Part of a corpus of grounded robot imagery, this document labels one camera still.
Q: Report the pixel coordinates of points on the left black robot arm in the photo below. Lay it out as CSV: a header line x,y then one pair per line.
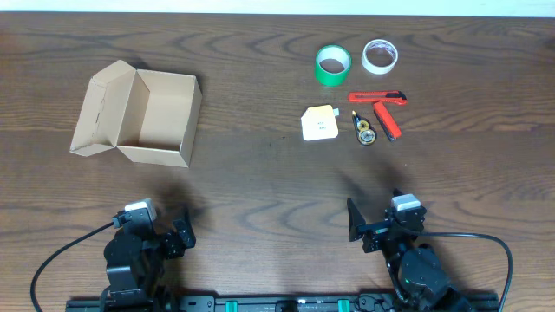
x,y
136,262

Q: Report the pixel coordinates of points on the long orange utility knife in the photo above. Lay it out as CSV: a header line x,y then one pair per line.
x,y
393,96

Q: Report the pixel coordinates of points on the brown cardboard box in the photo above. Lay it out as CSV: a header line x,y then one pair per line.
x,y
150,116

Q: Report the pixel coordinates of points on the beige clear tape roll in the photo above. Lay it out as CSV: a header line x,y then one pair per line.
x,y
389,47

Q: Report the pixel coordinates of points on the yellow tape measure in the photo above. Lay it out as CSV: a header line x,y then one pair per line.
x,y
319,123

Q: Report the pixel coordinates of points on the black correction tape dispenser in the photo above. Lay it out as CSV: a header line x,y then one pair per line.
x,y
365,133

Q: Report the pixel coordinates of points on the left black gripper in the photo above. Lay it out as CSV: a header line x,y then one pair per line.
x,y
172,242

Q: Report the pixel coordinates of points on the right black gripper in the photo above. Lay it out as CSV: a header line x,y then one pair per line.
x,y
377,233

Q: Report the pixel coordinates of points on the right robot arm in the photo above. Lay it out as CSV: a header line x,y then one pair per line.
x,y
419,281

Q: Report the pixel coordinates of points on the green tape roll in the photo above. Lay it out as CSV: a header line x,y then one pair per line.
x,y
334,53

